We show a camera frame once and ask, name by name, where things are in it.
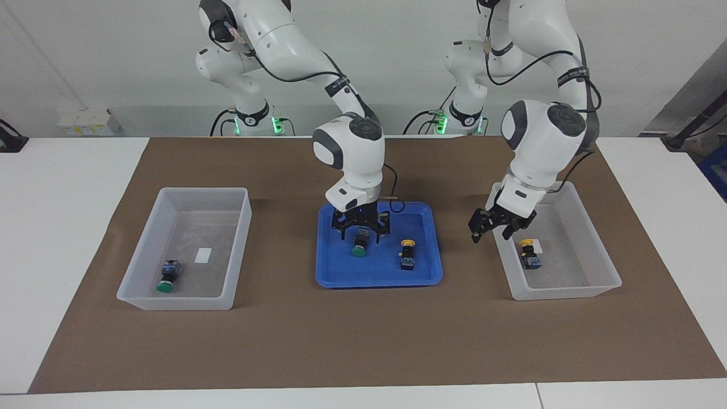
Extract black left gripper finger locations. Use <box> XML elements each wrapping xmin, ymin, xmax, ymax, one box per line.
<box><xmin>469</xmin><ymin>209</ymin><xmax>490</xmax><ymax>244</ymax></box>
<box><xmin>503</xmin><ymin>213</ymin><xmax>536</xmax><ymax>240</ymax></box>

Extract green push button switch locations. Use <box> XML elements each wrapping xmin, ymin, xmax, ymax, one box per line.
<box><xmin>351</xmin><ymin>227</ymin><xmax>371</xmax><ymax>258</ymax></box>
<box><xmin>157</xmin><ymin>260</ymin><xmax>183</xmax><ymax>294</ymax></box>

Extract white power strip boxes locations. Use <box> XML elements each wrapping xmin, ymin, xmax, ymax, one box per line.
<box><xmin>57</xmin><ymin>108</ymin><xmax>123</xmax><ymax>136</ymax></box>

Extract blue plastic tray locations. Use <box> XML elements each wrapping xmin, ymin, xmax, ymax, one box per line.
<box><xmin>315</xmin><ymin>202</ymin><xmax>444</xmax><ymax>289</ymax></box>

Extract translucent white plastic box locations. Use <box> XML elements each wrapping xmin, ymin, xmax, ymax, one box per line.
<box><xmin>486</xmin><ymin>182</ymin><xmax>623</xmax><ymax>302</ymax></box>
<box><xmin>116</xmin><ymin>187</ymin><xmax>253</xmax><ymax>311</ymax></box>

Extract brown table mat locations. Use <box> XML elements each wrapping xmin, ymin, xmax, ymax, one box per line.
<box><xmin>28</xmin><ymin>136</ymin><xmax>727</xmax><ymax>394</ymax></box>

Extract black stand pole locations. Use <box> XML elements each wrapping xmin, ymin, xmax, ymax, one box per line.
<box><xmin>662</xmin><ymin>94</ymin><xmax>727</xmax><ymax>151</ymax></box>

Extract blue crate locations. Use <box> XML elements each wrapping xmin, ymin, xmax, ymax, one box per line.
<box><xmin>697</xmin><ymin>141</ymin><xmax>727</xmax><ymax>203</ymax></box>

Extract black flat object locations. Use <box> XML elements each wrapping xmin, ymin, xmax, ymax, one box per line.
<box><xmin>0</xmin><ymin>118</ymin><xmax>29</xmax><ymax>153</ymax></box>

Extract black base cable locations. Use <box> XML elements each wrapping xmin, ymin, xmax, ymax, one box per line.
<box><xmin>209</xmin><ymin>108</ymin><xmax>239</xmax><ymax>137</ymax></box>
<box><xmin>402</xmin><ymin>108</ymin><xmax>449</xmax><ymax>136</ymax></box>

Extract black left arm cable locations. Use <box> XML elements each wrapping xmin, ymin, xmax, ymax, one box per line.
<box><xmin>484</xmin><ymin>0</ymin><xmax>603</xmax><ymax>194</ymax></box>

